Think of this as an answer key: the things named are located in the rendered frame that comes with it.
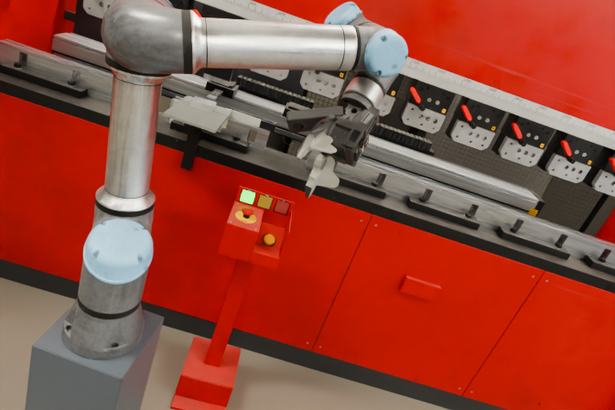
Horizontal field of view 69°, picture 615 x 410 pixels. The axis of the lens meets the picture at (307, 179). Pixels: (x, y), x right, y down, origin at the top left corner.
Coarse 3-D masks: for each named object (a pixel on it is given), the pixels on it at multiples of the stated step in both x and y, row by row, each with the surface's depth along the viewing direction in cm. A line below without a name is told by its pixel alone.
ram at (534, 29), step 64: (256, 0) 152; (320, 0) 151; (384, 0) 150; (448, 0) 149; (512, 0) 148; (576, 0) 147; (448, 64) 157; (512, 64) 156; (576, 64) 155; (576, 128) 164
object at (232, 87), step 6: (210, 84) 187; (216, 84) 187; (222, 84) 188; (234, 84) 192; (210, 90) 188; (216, 90) 186; (222, 90) 188; (228, 90) 188; (234, 90) 189; (210, 96) 176; (216, 96) 178; (228, 96) 189
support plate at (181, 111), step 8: (176, 104) 156; (184, 104) 158; (168, 112) 147; (176, 112) 149; (184, 112) 152; (192, 112) 154; (200, 112) 157; (208, 112) 160; (224, 112) 166; (184, 120) 145; (192, 120) 148; (200, 120) 150; (208, 120) 152; (216, 120) 155; (224, 120) 158; (208, 128) 146; (216, 128) 148
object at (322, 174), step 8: (320, 160) 88; (328, 160) 89; (320, 168) 89; (328, 168) 89; (312, 176) 89; (320, 176) 90; (328, 176) 89; (336, 176) 89; (312, 184) 89; (320, 184) 90; (328, 184) 89; (336, 184) 89
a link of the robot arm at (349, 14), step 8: (336, 8) 87; (344, 8) 84; (352, 8) 83; (328, 16) 87; (336, 16) 84; (344, 16) 83; (352, 16) 83; (360, 16) 84; (336, 24) 84; (344, 24) 83; (352, 24) 82
